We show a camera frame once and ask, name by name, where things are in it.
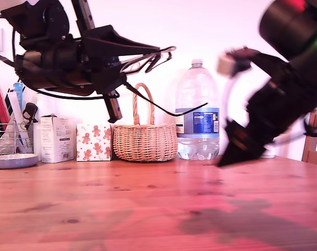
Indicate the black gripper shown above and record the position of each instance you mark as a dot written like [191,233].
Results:
[61,65]
[273,115]

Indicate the black thin-framed glasses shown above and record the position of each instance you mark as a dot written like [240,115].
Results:
[177,114]

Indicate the brown wooden chair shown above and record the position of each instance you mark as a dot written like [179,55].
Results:
[313,157]

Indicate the white insulated bottle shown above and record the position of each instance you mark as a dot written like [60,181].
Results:
[44,107]

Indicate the large clear water bottle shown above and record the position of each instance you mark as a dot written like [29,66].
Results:
[197,86]

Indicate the gingerbread print tissue box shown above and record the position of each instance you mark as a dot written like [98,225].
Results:
[94,143]

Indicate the black clip tool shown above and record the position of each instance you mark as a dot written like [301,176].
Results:
[30,109]

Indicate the blue tube with straws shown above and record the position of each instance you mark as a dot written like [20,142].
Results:
[18,90]

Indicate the white printed carton box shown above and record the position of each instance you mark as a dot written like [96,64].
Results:
[56,141]

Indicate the white paper strip packet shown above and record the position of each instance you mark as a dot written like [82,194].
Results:
[15,107]

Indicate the grey round dish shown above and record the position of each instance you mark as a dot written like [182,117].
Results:
[14,161]

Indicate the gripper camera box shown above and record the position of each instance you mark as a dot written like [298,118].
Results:
[226,65]

